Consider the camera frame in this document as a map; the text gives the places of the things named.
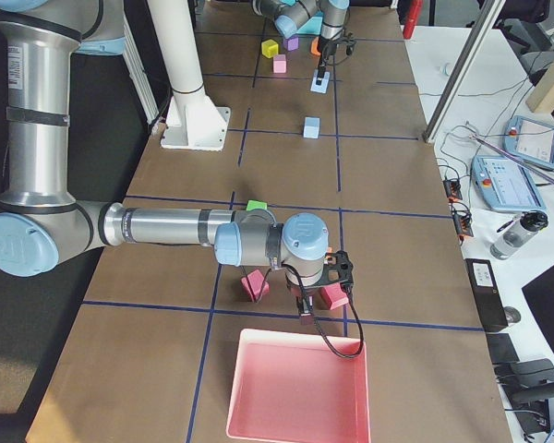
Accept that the pink tray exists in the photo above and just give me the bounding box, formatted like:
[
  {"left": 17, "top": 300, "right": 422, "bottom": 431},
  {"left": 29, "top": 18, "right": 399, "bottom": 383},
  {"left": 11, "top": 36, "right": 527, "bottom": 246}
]
[{"left": 226, "top": 329, "right": 371, "bottom": 442}]

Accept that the green block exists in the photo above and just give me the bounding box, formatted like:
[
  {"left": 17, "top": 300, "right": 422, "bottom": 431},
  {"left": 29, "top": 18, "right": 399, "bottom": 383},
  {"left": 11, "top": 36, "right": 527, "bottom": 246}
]
[{"left": 246, "top": 199, "right": 268, "bottom": 211}]

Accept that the upper orange connector board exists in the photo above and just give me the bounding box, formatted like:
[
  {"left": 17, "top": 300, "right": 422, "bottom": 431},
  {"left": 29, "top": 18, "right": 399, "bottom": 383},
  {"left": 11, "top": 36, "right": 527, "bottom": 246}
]
[{"left": 442, "top": 178, "right": 463, "bottom": 202}]

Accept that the left dark pink block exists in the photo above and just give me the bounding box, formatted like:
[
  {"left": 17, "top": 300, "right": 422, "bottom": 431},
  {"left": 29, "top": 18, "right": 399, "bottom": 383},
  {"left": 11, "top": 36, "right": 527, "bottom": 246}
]
[{"left": 241, "top": 269, "right": 270, "bottom": 303}]

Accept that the far purple block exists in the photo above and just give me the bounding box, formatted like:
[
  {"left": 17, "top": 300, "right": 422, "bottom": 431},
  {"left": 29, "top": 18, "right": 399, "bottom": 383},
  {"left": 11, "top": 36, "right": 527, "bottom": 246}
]
[{"left": 283, "top": 35, "right": 299, "bottom": 52}]

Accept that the yellow block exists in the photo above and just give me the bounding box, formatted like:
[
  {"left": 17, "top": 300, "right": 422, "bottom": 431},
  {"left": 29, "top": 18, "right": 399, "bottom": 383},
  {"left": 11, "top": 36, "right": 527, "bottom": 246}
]
[{"left": 261, "top": 39, "right": 279, "bottom": 59}]

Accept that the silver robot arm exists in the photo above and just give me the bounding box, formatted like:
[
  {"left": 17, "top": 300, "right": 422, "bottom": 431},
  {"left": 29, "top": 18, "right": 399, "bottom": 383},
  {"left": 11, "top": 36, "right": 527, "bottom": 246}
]
[
  {"left": 0, "top": 1, "right": 328, "bottom": 321},
  {"left": 251, "top": 0, "right": 355, "bottom": 93}
]

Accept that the blue bin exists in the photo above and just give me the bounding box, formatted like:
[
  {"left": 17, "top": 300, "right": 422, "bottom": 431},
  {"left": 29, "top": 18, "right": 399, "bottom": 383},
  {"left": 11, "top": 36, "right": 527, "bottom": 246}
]
[{"left": 296, "top": 12, "right": 323, "bottom": 35}]

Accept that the white pole base plate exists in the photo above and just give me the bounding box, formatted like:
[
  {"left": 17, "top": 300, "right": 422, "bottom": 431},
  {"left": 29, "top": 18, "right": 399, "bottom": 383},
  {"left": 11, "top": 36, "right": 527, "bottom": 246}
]
[{"left": 161, "top": 91, "right": 231, "bottom": 151}]

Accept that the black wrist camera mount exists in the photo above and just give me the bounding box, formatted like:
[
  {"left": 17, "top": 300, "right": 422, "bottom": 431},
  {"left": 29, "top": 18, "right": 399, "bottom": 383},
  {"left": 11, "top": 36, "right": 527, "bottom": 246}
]
[{"left": 323, "top": 250, "right": 354, "bottom": 291}]

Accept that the red fire extinguisher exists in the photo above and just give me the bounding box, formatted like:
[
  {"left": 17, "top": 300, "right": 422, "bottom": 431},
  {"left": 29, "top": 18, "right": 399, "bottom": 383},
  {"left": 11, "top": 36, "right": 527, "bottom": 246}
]
[{"left": 403, "top": 0, "right": 424, "bottom": 40}]

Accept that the light pink block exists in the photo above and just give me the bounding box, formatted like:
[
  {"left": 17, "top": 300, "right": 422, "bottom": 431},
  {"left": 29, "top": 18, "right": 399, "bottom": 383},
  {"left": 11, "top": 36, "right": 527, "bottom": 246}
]
[{"left": 272, "top": 54, "right": 287, "bottom": 74}]

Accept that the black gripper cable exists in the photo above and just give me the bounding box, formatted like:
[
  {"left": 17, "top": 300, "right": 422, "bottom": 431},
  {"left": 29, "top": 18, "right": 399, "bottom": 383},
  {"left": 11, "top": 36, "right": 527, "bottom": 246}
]
[{"left": 253, "top": 265, "right": 367, "bottom": 359}]

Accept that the clear water bottle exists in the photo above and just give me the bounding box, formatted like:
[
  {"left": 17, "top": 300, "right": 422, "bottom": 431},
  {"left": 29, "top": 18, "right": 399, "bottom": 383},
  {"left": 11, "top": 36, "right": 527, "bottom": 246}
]
[{"left": 489, "top": 210, "right": 548, "bottom": 260}]

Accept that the teach pendant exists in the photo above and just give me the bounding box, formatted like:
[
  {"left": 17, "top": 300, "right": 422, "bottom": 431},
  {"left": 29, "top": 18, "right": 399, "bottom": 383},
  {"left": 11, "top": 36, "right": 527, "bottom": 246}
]
[
  {"left": 503, "top": 115, "right": 554, "bottom": 171},
  {"left": 471, "top": 155, "right": 546, "bottom": 212}
]

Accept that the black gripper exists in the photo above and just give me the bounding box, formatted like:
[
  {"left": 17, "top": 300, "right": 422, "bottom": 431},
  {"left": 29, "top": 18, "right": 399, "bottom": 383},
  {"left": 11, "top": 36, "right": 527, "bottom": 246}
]
[
  {"left": 316, "top": 36, "right": 338, "bottom": 86},
  {"left": 286, "top": 277, "right": 319, "bottom": 325}
]

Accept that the far teach pendant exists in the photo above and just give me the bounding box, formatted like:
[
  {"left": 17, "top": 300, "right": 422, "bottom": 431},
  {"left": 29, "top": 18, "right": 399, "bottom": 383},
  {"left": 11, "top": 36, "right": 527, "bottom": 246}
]
[{"left": 503, "top": 115, "right": 554, "bottom": 171}]

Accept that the light blue block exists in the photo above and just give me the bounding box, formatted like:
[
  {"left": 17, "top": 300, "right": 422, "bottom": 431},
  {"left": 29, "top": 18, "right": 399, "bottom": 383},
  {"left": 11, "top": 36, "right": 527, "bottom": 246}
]
[
  {"left": 303, "top": 116, "right": 320, "bottom": 139},
  {"left": 310, "top": 70, "right": 330, "bottom": 94}
]

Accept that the black power box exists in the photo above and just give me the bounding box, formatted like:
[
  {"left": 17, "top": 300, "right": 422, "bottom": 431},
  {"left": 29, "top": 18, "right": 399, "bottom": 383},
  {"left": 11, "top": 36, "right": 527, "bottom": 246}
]
[{"left": 464, "top": 258, "right": 508, "bottom": 332}]

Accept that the far orange block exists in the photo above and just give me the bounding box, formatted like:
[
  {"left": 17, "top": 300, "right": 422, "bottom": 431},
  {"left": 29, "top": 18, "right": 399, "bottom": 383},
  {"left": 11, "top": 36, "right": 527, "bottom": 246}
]
[{"left": 310, "top": 37, "right": 320, "bottom": 56}]

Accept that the dark pink block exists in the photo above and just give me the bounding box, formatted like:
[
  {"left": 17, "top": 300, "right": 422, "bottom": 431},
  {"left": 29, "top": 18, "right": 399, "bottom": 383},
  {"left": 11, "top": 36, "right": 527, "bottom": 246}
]
[
  {"left": 319, "top": 282, "right": 349, "bottom": 310},
  {"left": 241, "top": 269, "right": 270, "bottom": 303}
]

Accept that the near teach pendant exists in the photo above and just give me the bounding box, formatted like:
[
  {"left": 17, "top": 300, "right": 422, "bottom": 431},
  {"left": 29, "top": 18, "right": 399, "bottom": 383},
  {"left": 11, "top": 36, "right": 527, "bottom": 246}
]
[{"left": 471, "top": 155, "right": 546, "bottom": 212}]

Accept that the aluminium frame post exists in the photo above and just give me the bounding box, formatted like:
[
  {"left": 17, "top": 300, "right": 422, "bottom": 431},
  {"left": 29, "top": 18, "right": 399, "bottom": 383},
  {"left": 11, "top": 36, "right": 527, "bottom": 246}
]
[{"left": 423, "top": 0, "right": 506, "bottom": 144}]

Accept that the right dark pink block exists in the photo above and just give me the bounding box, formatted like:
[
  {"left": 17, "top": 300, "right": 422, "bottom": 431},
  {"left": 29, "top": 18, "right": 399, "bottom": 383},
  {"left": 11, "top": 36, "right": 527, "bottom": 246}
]
[{"left": 319, "top": 282, "right": 349, "bottom": 310}]

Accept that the orange connector board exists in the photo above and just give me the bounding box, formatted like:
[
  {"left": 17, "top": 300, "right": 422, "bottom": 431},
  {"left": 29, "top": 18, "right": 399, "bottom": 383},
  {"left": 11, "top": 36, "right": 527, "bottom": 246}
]
[
  {"left": 442, "top": 178, "right": 463, "bottom": 202},
  {"left": 452, "top": 210, "right": 474, "bottom": 241}
]

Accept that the lower orange connector board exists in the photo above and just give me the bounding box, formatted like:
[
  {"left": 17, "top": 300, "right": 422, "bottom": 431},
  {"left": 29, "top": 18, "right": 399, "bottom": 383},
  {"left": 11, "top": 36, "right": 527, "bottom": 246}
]
[{"left": 452, "top": 210, "right": 474, "bottom": 241}]

